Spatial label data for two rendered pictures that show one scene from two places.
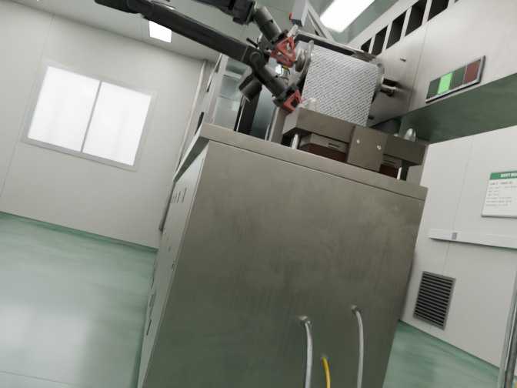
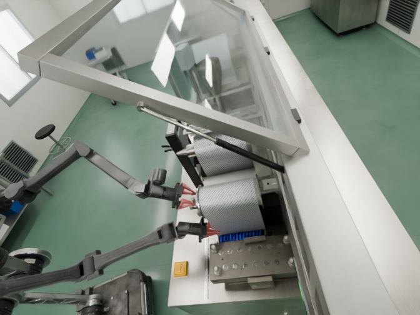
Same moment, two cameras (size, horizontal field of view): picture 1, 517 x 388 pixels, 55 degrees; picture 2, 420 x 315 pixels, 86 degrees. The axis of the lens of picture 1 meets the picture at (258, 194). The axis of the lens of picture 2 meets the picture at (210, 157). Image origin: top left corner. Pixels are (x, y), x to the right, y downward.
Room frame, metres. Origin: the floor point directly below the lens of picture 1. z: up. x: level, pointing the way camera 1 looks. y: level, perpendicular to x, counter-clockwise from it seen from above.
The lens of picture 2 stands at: (1.15, -0.42, 2.06)
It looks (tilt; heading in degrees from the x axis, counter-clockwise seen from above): 44 degrees down; 28
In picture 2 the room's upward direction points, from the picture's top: 25 degrees counter-clockwise
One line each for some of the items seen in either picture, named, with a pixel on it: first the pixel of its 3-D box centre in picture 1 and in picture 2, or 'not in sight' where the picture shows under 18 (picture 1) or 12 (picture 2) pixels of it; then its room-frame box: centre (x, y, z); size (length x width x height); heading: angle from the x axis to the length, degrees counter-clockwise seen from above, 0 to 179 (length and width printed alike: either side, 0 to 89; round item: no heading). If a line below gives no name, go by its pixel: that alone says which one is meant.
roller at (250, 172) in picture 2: not in sight; (232, 184); (1.78, -0.14, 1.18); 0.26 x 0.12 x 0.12; 101
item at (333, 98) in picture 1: (334, 110); (237, 224); (1.60, -0.17, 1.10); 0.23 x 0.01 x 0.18; 101
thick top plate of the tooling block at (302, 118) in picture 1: (351, 139); (254, 258); (1.49, -0.23, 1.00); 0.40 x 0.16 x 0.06; 101
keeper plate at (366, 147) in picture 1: (366, 148); (261, 283); (1.40, -0.27, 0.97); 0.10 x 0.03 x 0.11; 101
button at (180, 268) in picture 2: not in sight; (180, 269); (1.44, 0.16, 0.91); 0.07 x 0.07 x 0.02; 11
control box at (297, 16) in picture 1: (298, 12); not in sight; (2.19, 0.03, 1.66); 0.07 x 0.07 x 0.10; 75
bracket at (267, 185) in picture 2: (387, 78); (269, 184); (1.69, -0.34, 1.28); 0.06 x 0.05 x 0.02; 101
